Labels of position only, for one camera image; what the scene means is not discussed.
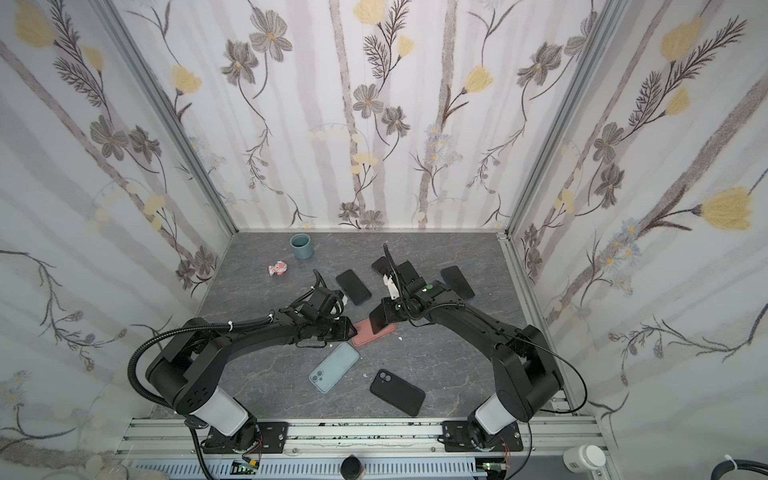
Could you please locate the pink pig figurine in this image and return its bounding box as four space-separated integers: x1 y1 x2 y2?
268 261 288 276

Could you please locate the blue-edged smartphone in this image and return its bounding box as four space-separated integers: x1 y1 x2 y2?
335 269 372 306

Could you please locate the pink phone case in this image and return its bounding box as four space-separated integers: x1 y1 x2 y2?
350 319 396 348

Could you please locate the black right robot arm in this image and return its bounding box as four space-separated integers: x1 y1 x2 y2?
370 273 566 451

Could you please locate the teal ceramic cup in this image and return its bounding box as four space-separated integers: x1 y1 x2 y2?
290 233 314 260

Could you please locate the black smartphone far right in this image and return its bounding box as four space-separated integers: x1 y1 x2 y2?
440 265 475 300

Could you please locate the light blue phone case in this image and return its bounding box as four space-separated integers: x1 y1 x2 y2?
308 343 360 394

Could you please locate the black smartphone centre back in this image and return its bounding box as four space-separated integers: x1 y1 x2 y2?
370 256 421 283

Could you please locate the black knob on rail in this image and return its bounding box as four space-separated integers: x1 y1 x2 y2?
339 455 364 480

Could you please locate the black smartphone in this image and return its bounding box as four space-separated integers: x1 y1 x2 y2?
370 256 421 283
440 265 475 300

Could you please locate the black phone case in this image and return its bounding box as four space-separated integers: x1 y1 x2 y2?
369 369 426 417

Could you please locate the white cylinder device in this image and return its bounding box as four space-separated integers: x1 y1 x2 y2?
563 444 607 474

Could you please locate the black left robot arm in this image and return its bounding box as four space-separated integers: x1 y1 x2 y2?
127 271 357 453

